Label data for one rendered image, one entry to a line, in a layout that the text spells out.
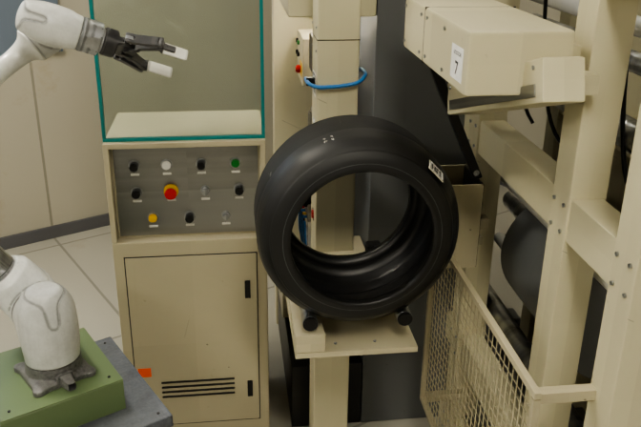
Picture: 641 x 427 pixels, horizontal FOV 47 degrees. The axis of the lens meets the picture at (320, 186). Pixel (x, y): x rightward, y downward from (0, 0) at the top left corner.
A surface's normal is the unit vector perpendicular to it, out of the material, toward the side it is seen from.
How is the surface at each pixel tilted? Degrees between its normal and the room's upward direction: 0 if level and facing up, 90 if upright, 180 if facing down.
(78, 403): 90
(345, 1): 90
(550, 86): 72
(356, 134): 16
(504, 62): 90
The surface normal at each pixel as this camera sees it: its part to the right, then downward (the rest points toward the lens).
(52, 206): 0.58, 0.31
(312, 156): -0.29, -0.33
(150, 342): 0.12, 0.37
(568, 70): 0.12, 0.06
